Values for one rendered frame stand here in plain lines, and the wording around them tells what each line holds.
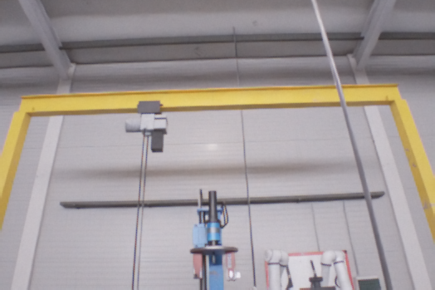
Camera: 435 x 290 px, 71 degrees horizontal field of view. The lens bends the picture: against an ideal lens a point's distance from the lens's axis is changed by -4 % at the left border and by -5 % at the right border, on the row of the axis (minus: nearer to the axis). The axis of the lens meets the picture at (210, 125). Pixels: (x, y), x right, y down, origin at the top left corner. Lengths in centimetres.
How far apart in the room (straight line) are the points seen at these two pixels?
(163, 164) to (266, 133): 226
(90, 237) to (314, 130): 496
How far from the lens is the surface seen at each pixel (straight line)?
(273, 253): 340
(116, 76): 794
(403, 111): 478
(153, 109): 419
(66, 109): 470
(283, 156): 663
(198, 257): 397
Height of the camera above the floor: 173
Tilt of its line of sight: 29 degrees up
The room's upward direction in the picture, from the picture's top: 2 degrees counter-clockwise
